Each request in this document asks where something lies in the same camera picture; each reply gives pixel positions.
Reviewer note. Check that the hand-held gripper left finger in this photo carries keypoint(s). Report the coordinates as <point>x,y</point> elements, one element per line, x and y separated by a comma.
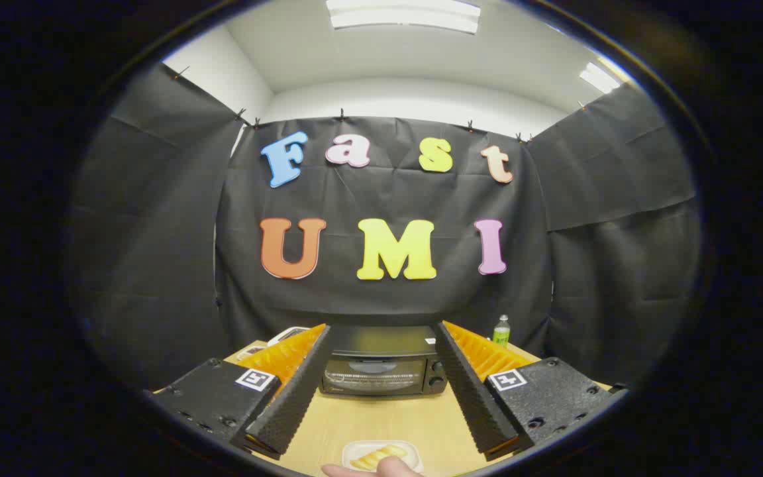
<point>295,397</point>

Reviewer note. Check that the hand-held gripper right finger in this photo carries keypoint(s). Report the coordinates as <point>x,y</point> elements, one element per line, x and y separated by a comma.
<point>471,397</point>

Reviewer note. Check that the white plastic plate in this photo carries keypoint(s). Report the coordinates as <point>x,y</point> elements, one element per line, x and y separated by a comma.
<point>413,452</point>

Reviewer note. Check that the yellow ridged pastry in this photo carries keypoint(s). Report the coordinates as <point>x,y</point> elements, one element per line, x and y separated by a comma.
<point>375,457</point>

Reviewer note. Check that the black toaster oven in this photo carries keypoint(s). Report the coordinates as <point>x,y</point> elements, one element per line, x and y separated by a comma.
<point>381,341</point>

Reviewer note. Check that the white pop-up toaster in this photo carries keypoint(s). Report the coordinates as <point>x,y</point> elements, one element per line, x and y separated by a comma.
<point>285,334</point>

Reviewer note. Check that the green drink bottle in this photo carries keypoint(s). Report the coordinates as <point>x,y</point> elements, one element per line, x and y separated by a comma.
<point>501,333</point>

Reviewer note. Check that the small ceiling light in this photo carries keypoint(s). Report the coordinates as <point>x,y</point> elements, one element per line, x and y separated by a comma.
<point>599,78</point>

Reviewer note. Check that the long ceiling light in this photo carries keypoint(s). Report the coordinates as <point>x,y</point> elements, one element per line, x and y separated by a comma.
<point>401,16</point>

